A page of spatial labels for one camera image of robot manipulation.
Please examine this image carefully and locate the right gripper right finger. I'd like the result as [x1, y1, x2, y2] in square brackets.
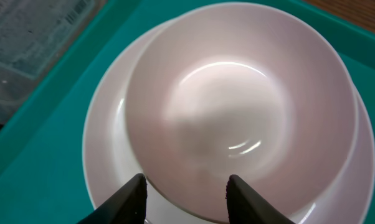
[226, 174, 294, 224]

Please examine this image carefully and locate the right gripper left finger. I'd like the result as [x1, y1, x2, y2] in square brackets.
[78, 173, 148, 224]

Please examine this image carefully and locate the pink small bowl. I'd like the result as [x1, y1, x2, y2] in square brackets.
[125, 2, 359, 222]

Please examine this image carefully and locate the teal serving tray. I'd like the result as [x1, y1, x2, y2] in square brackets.
[0, 0, 375, 223]

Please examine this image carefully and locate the clear plastic bin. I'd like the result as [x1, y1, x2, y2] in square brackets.
[0, 0, 105, 124]

